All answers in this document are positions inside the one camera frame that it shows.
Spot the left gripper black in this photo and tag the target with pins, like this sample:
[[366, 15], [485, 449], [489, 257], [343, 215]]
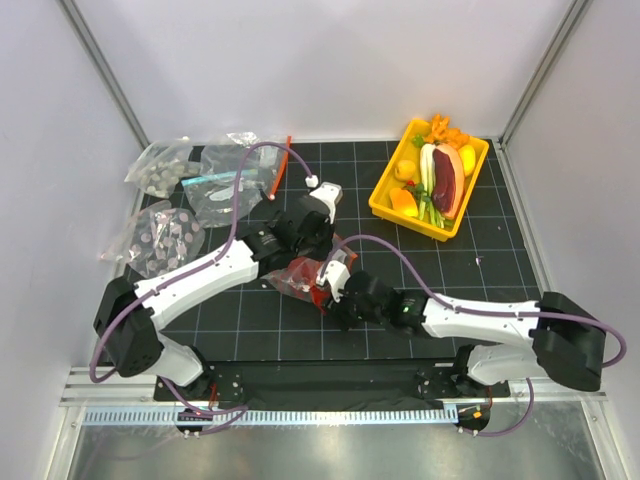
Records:
[[328, 230]]

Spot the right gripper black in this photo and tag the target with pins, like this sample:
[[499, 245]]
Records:
[[336, 313]]

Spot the red toy lobster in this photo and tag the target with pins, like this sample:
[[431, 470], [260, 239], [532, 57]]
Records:
[[298, 282]]

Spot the clear bag orange zipper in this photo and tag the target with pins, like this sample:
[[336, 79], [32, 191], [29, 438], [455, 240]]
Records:
[[344, 255], [280, 169]]

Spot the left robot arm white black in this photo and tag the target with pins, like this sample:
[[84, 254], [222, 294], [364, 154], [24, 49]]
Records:
[[132, 317]]

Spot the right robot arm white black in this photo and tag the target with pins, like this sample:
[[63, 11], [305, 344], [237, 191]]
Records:
[[551, 337]]

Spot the clear bag blue zipper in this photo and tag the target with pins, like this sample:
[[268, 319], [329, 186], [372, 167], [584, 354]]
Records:
[[233, 179]]

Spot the bag of pink discs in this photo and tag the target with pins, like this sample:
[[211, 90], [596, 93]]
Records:
[[157, 240]]

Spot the bag of white pieces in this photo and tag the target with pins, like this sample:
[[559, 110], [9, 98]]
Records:
[[162, 166]]

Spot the yellow plastic tray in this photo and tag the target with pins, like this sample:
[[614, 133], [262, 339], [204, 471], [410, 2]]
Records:
[[409, 149]]

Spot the black grid mat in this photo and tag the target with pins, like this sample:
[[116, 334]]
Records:
[[486, 260]]

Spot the toy meat slab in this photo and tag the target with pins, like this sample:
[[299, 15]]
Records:
[[449, 180]]

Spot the toy green onion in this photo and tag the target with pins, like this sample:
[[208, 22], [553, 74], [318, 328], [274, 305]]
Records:
[[427, 211]]

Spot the yellow toy lemon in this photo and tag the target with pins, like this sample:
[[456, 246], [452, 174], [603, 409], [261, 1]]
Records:
[[468, 158]]

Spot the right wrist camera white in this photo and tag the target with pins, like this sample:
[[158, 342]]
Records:
[[332, 277]]

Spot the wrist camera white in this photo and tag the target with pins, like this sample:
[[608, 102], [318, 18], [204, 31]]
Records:
[[330, 195], [332, 277]]

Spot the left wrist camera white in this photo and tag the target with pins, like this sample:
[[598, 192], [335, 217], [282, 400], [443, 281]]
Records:
[[330, 195]]

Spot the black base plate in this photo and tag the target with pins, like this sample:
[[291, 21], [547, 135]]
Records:
[[343, 385]]

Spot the slotted cable duct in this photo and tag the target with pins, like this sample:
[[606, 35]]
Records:
[[168, 415]]

